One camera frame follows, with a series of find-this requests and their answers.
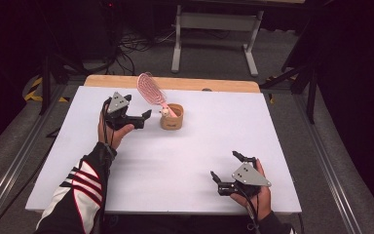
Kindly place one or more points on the pink hairbrush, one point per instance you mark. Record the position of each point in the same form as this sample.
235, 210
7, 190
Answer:
150, 87

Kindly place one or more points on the white metal frame desk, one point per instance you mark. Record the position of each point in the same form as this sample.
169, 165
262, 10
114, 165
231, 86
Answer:
217, 21

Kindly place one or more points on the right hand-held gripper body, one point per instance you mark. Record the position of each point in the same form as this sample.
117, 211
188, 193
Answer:
250, 177

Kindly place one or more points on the aluminium floor rail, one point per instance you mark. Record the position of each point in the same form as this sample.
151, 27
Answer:
16, 159
328, 162

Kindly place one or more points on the yellow black hazard tape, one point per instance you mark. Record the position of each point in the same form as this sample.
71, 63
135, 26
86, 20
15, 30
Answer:
35, 91

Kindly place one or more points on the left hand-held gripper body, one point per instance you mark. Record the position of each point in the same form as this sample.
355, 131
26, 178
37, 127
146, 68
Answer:
117, 104

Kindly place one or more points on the person's right hand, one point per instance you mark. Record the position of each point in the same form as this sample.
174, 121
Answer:
259, 201

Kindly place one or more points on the black tripod stand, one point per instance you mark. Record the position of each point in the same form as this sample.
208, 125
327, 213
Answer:
302, 81
53, 74

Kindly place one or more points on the person's left hand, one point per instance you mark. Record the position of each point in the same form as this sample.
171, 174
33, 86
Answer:
118, 135

